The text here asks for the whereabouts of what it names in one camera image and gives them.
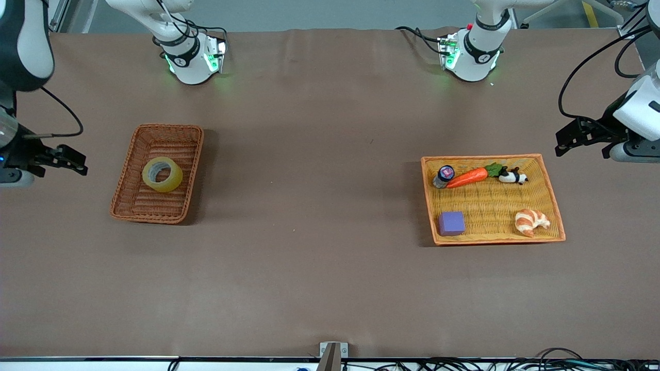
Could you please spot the clear yellowish tape roll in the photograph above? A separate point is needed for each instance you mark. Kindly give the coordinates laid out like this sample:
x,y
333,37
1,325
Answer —
x,y
172,183

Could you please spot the small bottle purple cap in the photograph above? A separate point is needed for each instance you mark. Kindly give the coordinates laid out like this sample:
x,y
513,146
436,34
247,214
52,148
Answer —
x,y
443,175

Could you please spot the orange wicker basket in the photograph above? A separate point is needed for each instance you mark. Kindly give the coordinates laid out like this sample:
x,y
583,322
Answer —
x,y
495,206

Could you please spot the brown table cover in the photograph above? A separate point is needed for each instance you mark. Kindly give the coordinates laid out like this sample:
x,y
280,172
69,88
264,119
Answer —
x,y
330,154

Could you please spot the aluminium frame post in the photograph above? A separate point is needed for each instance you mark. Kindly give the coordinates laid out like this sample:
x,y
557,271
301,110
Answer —
x,y
59,15
626,31

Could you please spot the orange toy carrot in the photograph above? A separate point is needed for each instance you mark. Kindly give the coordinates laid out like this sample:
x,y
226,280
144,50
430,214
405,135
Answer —
x,y
466,178

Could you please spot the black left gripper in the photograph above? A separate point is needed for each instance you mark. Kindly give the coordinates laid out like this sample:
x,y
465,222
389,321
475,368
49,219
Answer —
x,y
604,127

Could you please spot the purple foam block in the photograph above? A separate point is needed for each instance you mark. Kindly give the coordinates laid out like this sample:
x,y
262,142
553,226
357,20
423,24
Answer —
x,y
451,223

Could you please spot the brown wicker basket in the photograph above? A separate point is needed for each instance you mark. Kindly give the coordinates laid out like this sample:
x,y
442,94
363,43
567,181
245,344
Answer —
x,y
154,206

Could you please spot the toy croissant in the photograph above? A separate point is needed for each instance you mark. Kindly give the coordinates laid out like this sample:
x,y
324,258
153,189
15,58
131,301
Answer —
x,y
530,221

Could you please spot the black white panda toy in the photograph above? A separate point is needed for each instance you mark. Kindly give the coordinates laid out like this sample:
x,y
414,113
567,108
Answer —
x,y
510,177

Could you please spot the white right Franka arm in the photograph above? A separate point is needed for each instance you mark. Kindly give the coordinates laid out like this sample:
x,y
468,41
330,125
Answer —
x,y
26,51

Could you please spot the white table edge rail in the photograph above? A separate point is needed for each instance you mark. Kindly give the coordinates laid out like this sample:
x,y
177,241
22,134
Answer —
x,y
103,365

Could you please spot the metal clamp bracket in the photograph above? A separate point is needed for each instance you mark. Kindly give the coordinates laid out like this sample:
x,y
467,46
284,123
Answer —
x,y
333,355

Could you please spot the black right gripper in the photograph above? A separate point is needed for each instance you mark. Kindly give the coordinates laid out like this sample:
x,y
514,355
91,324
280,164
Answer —
x,y
21,153

